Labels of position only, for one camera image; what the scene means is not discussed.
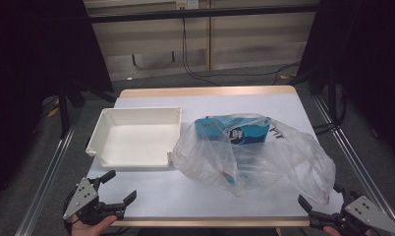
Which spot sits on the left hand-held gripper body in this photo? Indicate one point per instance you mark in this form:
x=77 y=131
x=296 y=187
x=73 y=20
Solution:
x=82 y=198

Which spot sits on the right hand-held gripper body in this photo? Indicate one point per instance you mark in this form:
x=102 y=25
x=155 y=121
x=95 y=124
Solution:
x=362 y=214

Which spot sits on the white plastic tray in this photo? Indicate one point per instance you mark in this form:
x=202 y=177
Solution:
x=136 y=141

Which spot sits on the clear plastic bag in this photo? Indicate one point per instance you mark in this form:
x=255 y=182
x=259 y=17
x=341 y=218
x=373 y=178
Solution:
x=270 y=164

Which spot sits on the blue snack pouch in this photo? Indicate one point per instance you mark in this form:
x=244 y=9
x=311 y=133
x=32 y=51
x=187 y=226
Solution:
x=241 y=131

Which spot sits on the person's left hand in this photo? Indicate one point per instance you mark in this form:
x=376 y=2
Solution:
x=90 y=228

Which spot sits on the person's right hand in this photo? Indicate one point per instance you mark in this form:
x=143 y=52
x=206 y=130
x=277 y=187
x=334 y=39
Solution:
x=331 y=231

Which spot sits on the white paper table cover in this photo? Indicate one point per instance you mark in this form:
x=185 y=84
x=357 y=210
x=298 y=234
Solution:
x=192 y=196

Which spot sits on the black metal stand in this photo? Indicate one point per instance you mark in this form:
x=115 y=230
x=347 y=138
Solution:
x=64 y=111
x=332 y=98

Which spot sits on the black curtain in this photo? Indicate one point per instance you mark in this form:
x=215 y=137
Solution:
x=366 y=65
x=28 y=65

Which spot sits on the black horizontal bar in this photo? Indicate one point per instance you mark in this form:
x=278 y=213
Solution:
x=218 y=13

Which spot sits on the aluminium rail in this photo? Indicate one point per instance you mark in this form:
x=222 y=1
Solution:
x=362 y=170
x=45 y=183

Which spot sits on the white wall socket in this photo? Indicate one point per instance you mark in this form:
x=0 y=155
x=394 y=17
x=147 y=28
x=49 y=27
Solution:
x=187 y=4

